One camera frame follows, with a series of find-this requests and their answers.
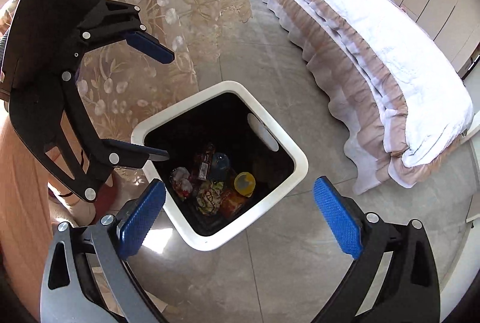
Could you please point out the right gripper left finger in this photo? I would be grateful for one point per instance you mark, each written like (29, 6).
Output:
(69, 291)

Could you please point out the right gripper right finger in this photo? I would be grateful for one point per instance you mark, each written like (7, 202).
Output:
(410, 290)

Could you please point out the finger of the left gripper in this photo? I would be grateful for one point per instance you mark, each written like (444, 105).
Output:
(150, 46)
(124, 154)

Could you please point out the clear bag with white trash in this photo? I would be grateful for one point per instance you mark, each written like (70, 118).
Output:
(180, 180)

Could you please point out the green red wrapper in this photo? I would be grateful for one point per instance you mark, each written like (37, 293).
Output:
(209, 197)

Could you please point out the orange label plastic bottle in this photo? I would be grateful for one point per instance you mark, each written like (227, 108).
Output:
(220, 170)

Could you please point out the white square trash bin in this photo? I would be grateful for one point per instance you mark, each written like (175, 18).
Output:
(228, 116)

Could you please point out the beige floral embroidered tablecloth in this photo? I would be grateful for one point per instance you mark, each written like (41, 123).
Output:
(120, 86)

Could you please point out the yellow cup on table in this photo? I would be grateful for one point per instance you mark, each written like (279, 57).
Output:
(245, 183)

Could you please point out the bed with lavender duvet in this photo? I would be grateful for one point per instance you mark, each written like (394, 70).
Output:
(401, 99)

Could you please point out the beige built-in wardrobe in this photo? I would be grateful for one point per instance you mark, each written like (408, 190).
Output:
(453, 25)

